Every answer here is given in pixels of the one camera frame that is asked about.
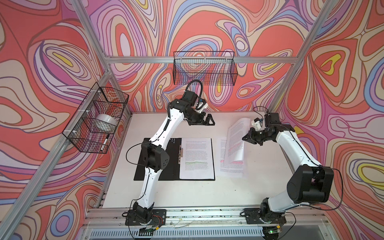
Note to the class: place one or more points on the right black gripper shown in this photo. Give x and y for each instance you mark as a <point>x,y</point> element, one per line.
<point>250,137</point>

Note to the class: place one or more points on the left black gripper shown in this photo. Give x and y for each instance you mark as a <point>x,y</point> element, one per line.
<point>200,120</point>

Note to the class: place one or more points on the paper sheet green highlight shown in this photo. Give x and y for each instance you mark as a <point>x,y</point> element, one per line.
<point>197,160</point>

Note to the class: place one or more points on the paper sheet pink highlight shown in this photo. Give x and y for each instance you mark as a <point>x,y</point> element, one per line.
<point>234,169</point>

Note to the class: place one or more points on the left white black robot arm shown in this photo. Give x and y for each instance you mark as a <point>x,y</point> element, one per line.
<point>190,107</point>

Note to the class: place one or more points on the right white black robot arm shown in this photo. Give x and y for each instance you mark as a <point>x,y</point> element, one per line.
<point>310,183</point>

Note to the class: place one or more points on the metal folder clip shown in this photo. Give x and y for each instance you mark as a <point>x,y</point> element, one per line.
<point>180,155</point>

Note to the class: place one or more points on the white tape roll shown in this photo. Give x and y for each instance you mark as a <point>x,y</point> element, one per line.
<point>105,122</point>

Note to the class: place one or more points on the black white marker pen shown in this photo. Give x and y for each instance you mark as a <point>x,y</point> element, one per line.
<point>104,143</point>

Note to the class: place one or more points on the green circuit board right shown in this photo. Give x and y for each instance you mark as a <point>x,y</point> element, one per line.
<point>272,230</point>

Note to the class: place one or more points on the green circuit board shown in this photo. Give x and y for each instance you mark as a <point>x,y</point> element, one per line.
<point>272,230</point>
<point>147,231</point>

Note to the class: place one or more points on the green circuit board left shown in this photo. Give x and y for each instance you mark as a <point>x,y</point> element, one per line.
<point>147,231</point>

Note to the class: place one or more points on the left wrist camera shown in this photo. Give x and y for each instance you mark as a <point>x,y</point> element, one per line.
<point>201,106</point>

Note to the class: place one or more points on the black wire basket back wall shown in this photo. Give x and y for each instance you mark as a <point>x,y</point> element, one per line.
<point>212,68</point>

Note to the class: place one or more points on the black wire basket wall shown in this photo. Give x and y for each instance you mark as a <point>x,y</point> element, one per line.
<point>212,68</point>
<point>92,128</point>

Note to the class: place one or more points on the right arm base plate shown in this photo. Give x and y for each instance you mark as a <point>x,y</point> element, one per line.
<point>259,216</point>

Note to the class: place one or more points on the aluminium front rail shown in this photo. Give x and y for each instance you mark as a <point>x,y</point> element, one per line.
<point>178,217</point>

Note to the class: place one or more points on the black wire basket left wall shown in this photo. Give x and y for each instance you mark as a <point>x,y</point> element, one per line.
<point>92,128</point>

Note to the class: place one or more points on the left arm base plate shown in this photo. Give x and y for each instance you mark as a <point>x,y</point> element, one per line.
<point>155,218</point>

